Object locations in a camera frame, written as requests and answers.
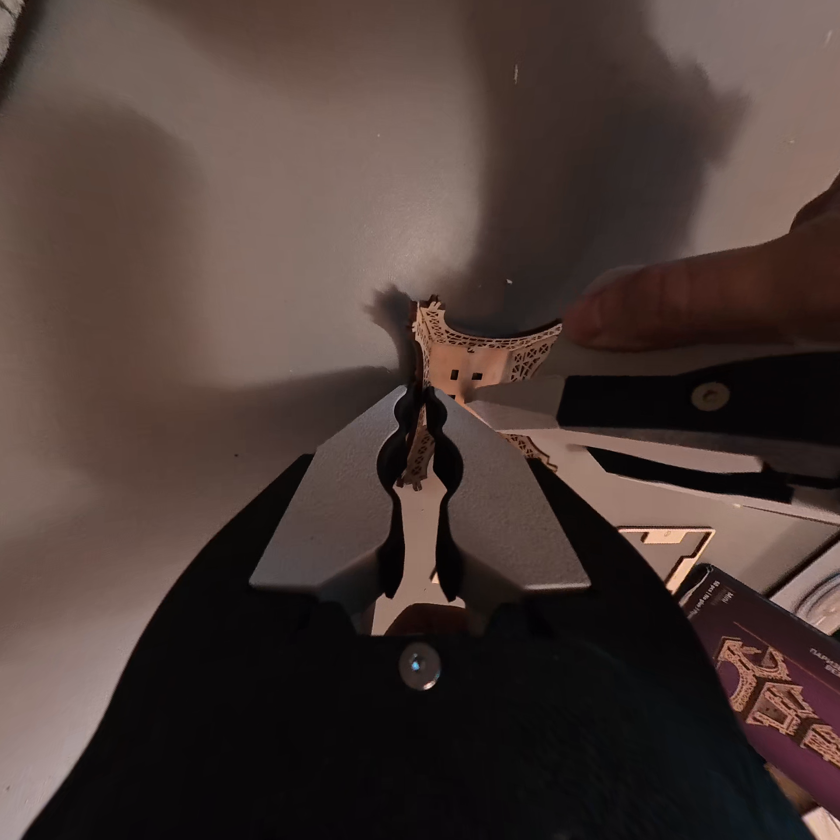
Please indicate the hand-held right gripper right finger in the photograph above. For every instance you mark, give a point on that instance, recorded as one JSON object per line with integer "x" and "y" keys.
{"x": 512, "y": 525}

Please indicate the grey desk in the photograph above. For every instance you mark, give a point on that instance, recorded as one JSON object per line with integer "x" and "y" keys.
{"x": 131, "y": 229}

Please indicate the wooden lattice tower base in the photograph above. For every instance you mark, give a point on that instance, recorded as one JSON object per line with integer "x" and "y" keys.
{"x": 479, "y": 358}

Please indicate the empty wooden frame sheet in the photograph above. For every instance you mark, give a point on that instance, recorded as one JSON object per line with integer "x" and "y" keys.
{"x": 663, "y": 538}

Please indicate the purple puzzle box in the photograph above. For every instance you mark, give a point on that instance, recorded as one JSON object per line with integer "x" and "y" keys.
{"x": 754, "y": 630}

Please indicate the white rounded device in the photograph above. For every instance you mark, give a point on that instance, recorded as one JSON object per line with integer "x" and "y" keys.
{"x": 807, "y": 590}

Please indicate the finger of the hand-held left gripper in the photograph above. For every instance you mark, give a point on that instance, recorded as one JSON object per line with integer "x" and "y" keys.
{"x": 525, "y": 407}
{"x": 623, "y": 446}

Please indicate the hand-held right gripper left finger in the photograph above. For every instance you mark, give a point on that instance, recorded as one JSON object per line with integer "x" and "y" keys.
{"x": 328, "y": 518}

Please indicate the person's right hand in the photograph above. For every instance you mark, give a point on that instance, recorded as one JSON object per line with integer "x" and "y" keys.
{"x": 426, "y": 620}

